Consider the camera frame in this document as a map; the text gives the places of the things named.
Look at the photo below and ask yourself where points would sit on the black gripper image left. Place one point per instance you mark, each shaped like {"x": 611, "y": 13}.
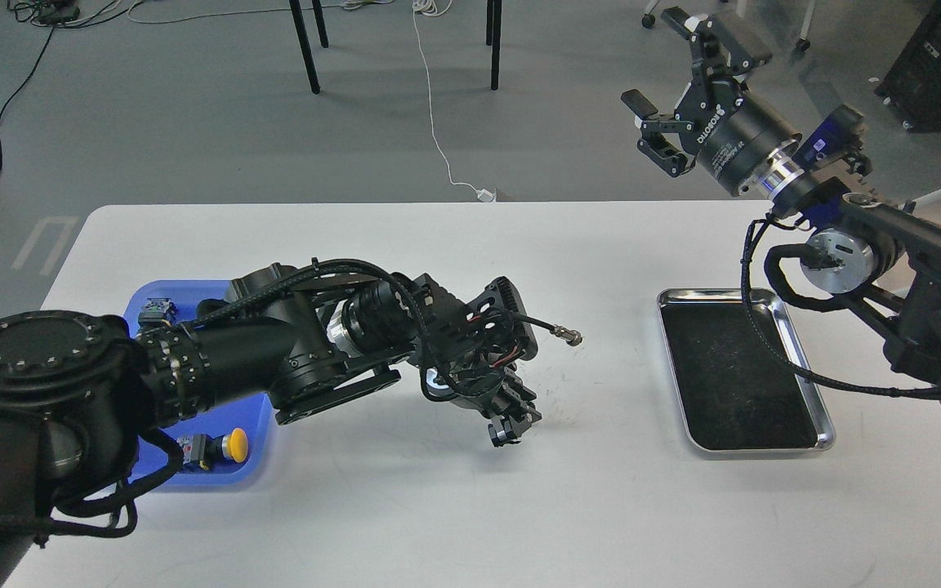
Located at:
{"x": 494, "y": 392}

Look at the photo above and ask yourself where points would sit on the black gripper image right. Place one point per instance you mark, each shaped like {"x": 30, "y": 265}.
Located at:
{"x": 732, "y": 130}

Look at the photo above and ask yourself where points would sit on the black robot arm image left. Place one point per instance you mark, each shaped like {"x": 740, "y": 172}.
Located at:
{"x": 85, "y": 405}

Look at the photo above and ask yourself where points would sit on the silver metal tray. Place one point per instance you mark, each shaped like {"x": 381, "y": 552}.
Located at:
{"x": 734, "y": 364}

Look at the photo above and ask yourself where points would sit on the blue plastic tray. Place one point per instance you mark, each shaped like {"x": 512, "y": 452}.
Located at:
{"x": 253, "y": 415}

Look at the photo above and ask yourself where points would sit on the yellow push button switch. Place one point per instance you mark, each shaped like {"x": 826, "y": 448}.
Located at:
{"x": 201, "y": 452}

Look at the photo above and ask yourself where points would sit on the small black blue switch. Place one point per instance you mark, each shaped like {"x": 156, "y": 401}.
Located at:
{"x": 156, "y": 313}

